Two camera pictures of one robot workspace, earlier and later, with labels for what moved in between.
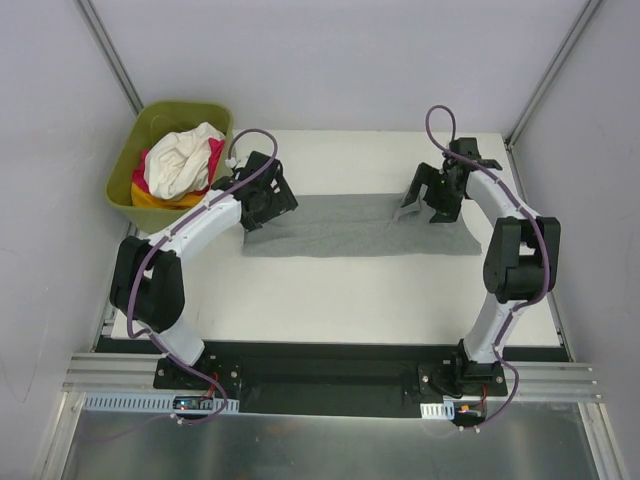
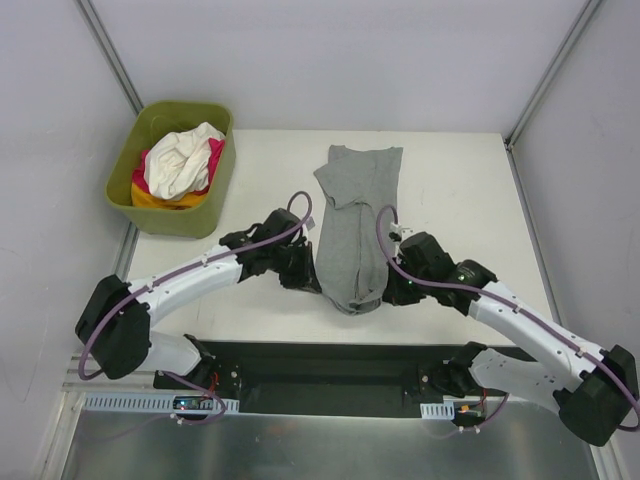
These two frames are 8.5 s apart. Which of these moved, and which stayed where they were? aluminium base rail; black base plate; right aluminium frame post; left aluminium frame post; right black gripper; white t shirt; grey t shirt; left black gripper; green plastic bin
Moved: left black gripper; grey t shirt; right black gripper
Stayed: green plastic bin; right aluminium frame post; black base plate; white t shirt; left aluminium frame post; aluminium base rail
